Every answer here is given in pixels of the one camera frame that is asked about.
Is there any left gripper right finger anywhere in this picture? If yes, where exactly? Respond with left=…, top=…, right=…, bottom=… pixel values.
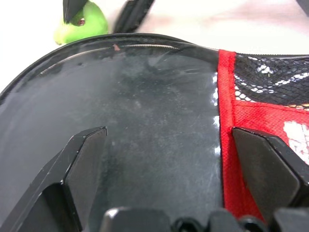
left=231, top=127, right=309, bottom=222

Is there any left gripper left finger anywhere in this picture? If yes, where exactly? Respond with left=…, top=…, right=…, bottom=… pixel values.
left=0, top=126, right=108, bottom=232

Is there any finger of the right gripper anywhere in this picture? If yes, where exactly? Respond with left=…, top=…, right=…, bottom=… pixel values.
left=63, top=0, right=86, bottom=24
left=112, top=0, right=155, bottom=33

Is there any green foam ring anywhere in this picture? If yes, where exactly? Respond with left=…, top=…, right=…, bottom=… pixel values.
left=53, top=1, right=109, bottom=46

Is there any black mesh zipper pouch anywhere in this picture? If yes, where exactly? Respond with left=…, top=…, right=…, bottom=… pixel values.
left=0, top=31, right=309, bottom=232

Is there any black table tennis paddle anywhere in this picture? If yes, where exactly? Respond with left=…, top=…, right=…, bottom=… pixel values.
left=0, top=48, right=222, bottom=232

